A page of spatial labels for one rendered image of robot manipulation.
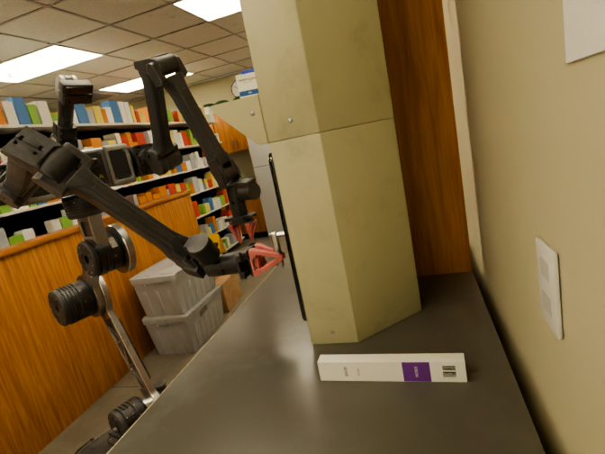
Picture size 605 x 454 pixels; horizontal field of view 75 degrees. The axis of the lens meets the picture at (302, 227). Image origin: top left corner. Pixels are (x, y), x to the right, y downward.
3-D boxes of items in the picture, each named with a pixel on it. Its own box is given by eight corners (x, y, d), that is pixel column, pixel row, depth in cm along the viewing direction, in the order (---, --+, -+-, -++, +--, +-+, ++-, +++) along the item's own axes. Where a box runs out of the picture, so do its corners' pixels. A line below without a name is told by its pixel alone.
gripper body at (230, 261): (257, 240, 101) (231, 245, 103) (240, 253, 91) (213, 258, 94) (264, 265, 102) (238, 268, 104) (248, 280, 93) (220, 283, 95)
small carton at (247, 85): (264, 101, 95) (258, 75, 93) (262, 98, 90) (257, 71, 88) (243, 104, 95) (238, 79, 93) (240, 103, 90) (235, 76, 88)
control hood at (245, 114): (306, 136, 112) (300, 100, 110) (268, 142, 82) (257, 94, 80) (269, 143, 116) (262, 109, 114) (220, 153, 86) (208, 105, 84)
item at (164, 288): (222, 284, 346) (213, 249, 339) (185, 316, 290) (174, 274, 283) (181, 287, 359) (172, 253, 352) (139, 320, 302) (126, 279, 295)
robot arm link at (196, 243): (203, 248, 108) (187, 275, 104) (180, 222, 100) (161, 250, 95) (238, 255, 102) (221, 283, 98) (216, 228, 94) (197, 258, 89)
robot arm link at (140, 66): (151, 43, 128) (125, 50, 122) (182, 54, 124) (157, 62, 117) (169, 160, 158) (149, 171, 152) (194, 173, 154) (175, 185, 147)
